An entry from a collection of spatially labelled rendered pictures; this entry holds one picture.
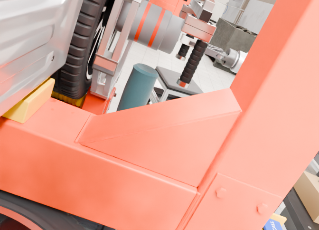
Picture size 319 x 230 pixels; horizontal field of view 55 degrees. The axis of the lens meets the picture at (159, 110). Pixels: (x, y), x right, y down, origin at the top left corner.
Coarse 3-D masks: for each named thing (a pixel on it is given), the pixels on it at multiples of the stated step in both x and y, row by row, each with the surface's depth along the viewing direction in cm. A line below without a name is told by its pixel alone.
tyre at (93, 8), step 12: (84, 0) 73; (96, 0) 73; (84, 12) 73; (96, 12) 75; (84, 24) 75; (96, 24) 79; (84, 36) 77; (72, 48) 78; (84, 48) 79; (108, 48) 129; (72, 60) 80; (84, 60) 83; (60, 72) 85; (72, 72) 83; (84, 72) 92; (60, 84) 89; (72, 84) 88; (84, 84) 101; (72, 96) 97
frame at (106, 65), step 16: (128, 0) 79; (112, 16) 79; (128, 16) 79; (112, 32) 83; (128, 32) 81; (128, 48) 127; (96, 64) 84; (112, 64) 84; (96, 80) 94; (112, 80) 93
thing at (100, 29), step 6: (108, 0) 97; (114, 0) 110; (108, 6) 111; (102, 12) 97; (108, 12) 111; (102, 18) 99; (108, 18) 111; (102, 24) 109; (96, 30) 96; (102, 30) 108; (114, 30) 128; (96, 36) 104; (102, 36) 123; (96, 42) 111; (96, 48) 112; (90, 54) 104; (90, 60) 116; (90, 66) 117; (90, 72) 112
